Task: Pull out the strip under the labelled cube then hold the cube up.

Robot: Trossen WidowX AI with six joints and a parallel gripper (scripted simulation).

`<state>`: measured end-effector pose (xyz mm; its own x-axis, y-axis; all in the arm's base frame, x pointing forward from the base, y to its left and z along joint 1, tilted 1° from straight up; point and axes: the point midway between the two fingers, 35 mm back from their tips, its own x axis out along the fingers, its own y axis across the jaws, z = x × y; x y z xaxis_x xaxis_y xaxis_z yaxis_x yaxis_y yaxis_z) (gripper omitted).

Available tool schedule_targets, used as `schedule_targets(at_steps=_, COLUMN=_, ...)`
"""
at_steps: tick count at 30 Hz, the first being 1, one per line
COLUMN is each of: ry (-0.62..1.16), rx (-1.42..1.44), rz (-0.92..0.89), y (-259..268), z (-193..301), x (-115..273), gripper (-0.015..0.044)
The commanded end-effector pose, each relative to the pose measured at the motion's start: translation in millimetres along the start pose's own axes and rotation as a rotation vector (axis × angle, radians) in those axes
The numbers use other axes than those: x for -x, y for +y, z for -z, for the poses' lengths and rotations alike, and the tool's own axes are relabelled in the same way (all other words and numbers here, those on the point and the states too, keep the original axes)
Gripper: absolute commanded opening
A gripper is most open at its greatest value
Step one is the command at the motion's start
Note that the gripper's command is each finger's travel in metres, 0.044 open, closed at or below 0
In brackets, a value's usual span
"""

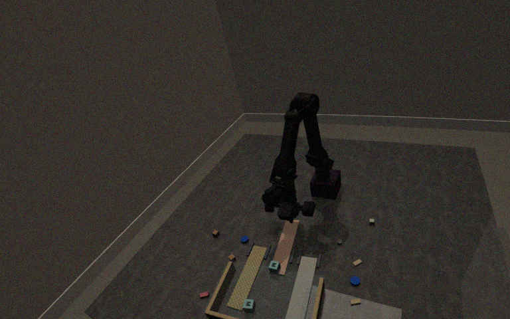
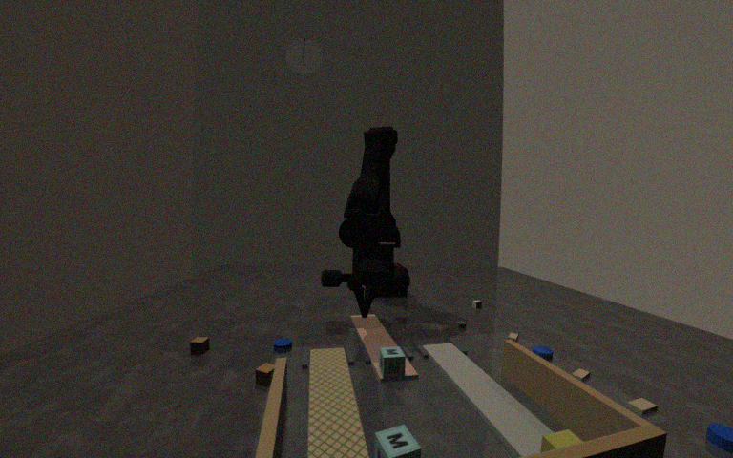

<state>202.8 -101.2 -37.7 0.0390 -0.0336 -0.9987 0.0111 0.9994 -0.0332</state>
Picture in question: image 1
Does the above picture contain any teal cube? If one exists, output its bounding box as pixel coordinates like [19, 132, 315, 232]
[269, 261, 281, 268]

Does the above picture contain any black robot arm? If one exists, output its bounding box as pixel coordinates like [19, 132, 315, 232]
[262, 92, 333, 221]

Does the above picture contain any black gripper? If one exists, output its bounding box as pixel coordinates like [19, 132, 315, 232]
[265, 193, 315, 217]

